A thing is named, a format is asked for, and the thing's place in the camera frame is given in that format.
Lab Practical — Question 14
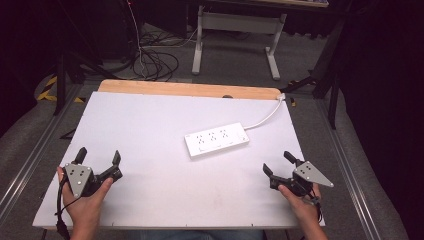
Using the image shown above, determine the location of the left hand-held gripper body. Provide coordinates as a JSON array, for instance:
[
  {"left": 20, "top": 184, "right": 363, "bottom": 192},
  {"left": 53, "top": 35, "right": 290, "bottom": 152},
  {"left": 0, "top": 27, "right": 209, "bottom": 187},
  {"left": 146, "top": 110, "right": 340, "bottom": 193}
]
[{"left": 64, "top": 162, "right": 123, "bottom": 198}]

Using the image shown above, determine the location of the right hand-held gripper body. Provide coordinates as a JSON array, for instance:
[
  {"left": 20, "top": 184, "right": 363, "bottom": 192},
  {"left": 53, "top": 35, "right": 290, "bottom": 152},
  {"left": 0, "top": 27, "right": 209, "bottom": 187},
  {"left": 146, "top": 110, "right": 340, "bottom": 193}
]
[{"left": 269, "top": 160, "right": 335, "bottom": 198}]

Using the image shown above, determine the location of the white power strip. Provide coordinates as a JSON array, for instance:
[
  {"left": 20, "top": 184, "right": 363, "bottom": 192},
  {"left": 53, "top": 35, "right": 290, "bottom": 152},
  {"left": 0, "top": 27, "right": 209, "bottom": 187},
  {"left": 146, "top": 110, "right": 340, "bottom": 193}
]
[{"left": 184, "top": 122, "right": 251, "bottom": 159}]

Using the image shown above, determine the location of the person's left hand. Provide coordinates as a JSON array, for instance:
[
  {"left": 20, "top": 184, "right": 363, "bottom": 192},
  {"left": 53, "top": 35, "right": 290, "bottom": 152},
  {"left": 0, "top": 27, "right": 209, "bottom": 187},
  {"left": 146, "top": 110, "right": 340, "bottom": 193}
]
[{"left": 56, "top": 166, "right": 115, "bottom": 231}]

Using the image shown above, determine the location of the person's right hand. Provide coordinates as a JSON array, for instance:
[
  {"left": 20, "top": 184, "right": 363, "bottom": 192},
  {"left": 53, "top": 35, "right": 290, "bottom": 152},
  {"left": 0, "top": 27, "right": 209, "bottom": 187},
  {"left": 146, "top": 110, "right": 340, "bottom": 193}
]
[{"left": 277, "top": 184, "right": 323, "bottom": 223}]

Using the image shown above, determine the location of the yellow black floor tape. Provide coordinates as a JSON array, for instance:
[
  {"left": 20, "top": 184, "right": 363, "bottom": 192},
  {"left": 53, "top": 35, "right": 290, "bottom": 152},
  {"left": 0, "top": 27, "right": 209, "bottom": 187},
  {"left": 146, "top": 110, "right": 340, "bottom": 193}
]
[{"left": 36, "top": 75, "right": 86, "bottom": 104}]

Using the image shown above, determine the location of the black metal stand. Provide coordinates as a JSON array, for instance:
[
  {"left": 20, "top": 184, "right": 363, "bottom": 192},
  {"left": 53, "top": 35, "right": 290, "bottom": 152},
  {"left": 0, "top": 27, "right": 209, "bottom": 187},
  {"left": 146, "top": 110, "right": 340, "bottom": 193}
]
[
  {"left": 279, "top": 13, "right": 349, "bottom": 130},
  {"left": 53, "top": 0, "right": 119, "bottom": 117}
]

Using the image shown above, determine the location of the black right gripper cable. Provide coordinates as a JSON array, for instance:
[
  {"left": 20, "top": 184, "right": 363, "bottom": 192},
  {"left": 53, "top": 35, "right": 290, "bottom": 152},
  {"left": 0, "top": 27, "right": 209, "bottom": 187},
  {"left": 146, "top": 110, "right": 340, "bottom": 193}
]
[{"left": 308, "top": 189, "right": 324, "bottom": 225}]

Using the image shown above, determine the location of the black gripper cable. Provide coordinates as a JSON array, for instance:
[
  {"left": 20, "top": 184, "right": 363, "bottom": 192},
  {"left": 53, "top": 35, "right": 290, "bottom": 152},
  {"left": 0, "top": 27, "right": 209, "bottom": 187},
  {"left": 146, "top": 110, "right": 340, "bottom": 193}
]
[
  {"left": 54, "top": 175, "right": 72, "bottom": 240},
  {"left": 308, "top": 189, "right": 324, "bottom": 225}
]

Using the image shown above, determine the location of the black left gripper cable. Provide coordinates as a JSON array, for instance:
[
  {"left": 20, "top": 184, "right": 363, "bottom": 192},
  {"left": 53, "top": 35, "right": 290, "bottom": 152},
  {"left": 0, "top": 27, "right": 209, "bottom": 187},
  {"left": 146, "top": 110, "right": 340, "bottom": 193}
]
[{"left": 54, "top": 175, "right": 72, "bottom": 240}]

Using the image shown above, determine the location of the metal floor rail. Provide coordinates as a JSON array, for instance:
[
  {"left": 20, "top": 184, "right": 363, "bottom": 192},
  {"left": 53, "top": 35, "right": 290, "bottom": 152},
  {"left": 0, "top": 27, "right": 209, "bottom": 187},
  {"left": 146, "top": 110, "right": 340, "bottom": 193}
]
[
  {"left": 315, "top": 98, "right": 382, "bottom": 240},
  {"left": 0, "top": 83, "right": 85, "bottom": 216}
]

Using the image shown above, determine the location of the white power strip cable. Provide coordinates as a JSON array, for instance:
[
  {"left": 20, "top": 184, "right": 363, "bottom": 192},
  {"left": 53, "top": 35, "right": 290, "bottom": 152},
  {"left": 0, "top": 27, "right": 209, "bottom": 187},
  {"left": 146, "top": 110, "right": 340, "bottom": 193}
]
[{"left": 243, "top": 93, "right": 287, "bottom": 131}]

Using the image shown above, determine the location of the black floor cables bundle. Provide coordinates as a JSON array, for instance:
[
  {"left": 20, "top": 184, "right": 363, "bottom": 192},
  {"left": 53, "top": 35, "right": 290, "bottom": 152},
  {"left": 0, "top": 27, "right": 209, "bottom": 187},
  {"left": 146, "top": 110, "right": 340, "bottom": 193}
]
[{"left": 132, "top": 29, "right": 181, "bottom": 83}]

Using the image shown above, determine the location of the thin white floor cable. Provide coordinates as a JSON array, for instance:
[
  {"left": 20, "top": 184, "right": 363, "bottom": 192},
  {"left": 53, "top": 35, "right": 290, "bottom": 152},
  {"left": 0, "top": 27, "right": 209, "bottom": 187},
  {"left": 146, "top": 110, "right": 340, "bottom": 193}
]
[{"left": 126, "top": 0, "right": 198, "bottom": 80}]

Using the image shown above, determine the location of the white metal desk frame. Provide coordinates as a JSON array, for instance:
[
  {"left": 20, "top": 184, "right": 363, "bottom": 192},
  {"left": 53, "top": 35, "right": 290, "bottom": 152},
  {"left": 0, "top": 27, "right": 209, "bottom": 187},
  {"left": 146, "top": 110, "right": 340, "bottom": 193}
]
[{"left": 191, "top": 4, "right": 288, "bottom": 81}]

